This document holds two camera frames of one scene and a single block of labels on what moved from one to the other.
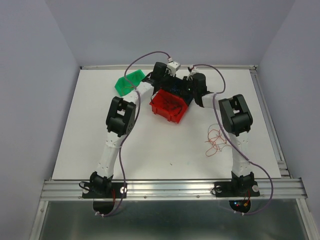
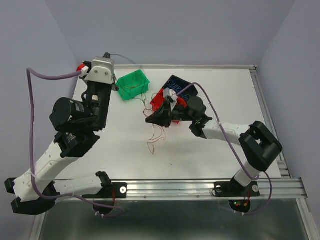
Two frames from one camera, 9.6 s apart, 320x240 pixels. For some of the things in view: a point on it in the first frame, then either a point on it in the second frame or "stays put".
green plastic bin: [123, 87] stays put
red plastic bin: [169, 105] stays put
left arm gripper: [166, 74] -> [89, 82]
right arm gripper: [185, 80] -> [162, 118]
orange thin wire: [213, 134] -> [151, 139]
